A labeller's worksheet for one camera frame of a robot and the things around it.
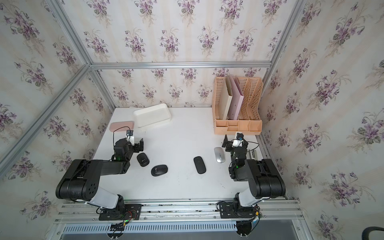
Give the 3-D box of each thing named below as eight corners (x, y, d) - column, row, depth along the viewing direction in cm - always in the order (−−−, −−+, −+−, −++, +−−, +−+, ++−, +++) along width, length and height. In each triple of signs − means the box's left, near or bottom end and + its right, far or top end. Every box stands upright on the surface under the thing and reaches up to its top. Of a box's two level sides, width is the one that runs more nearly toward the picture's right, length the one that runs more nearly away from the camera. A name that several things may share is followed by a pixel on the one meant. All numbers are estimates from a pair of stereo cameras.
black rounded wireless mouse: (151, 176, 87) (150, 174, 85) (153, 166, 90) (152, 164, 88) (167, 176, 87) (166, 174, 85) (168, 166, 90) (167, 164, 88)
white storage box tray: (137, 129, 109) (135, 127, 107) (134, 112, 120) (133, 109, 118) (173, 120, 115) (172, 117, 113) (167, 104, 126) (166, 101, 124)
